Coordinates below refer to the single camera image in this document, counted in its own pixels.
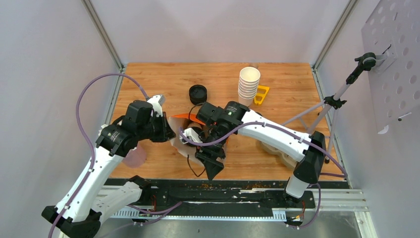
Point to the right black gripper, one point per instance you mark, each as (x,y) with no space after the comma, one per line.
(212,166)

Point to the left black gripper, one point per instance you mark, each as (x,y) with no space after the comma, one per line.
(167,133)

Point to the orange paper takeout bag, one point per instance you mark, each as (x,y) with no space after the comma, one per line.
(209,115)

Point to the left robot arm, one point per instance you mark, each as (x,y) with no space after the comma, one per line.
(80,214)

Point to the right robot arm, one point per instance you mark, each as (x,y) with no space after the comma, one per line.
(308,150)

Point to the pink cup with packets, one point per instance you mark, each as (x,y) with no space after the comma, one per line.
(136,157)

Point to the stack of black lids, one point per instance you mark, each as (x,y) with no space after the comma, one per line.
(198,94)

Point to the yellow plastic holder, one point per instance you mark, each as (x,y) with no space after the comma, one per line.
(261,93)

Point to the brown pulp cup carrier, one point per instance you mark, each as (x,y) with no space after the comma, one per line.
(282,154)

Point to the stack of white paper cups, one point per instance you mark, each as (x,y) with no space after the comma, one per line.
(249,78)

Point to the grey tripod stand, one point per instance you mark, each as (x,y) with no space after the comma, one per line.
(366,62)

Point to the white perforated panel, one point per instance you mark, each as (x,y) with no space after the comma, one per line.
(392,32)

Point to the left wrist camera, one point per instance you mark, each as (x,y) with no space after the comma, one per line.
(157,102)

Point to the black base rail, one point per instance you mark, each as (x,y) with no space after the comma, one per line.
(246,199)

